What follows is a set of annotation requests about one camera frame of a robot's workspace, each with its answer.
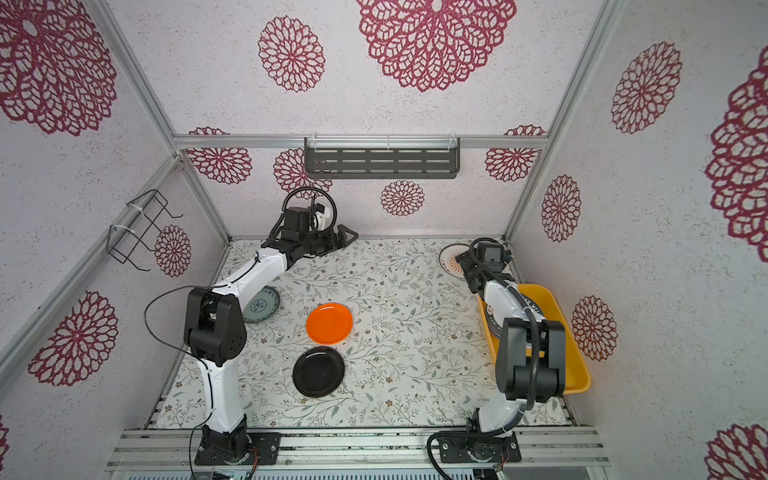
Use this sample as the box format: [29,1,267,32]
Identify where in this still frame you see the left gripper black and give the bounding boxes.
[300,222,358,257]

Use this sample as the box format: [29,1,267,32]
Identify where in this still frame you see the orange sunburst plate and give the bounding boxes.
[439,243,469,279]

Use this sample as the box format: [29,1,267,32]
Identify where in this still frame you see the orange plastic plate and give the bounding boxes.
[306,303,354,346]

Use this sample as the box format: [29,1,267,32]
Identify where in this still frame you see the blue floral dark plate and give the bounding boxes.
[243,286,281,324]

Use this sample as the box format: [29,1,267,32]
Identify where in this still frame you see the yellow plastic bin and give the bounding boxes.
[477,283,593,395]

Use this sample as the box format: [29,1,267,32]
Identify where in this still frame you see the green rim plate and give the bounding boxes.
[482,295,544,339]

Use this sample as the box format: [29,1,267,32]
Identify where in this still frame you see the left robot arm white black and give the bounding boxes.
[157,187,358,461]

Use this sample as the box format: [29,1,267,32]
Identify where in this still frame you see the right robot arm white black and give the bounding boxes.
[438,237,566,439]

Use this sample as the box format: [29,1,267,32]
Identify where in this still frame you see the black plate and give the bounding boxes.
[292,346,345,398]

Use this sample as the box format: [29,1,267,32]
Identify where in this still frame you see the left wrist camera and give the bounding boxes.
[282,204,335,236]

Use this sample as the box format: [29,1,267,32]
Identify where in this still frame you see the grey wall shelf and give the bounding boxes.
[304,136,461,180]

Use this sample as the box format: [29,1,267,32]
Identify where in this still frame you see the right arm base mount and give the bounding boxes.
[436,432,522,464]

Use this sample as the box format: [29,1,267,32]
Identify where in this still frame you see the black wire wall rack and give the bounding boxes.
[105,189,183,272]

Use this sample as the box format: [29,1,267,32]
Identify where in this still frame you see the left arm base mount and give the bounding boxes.
[193,416,282,466]

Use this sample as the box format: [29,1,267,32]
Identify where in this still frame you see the aluminium front rail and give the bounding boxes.
[105,426,610,473]

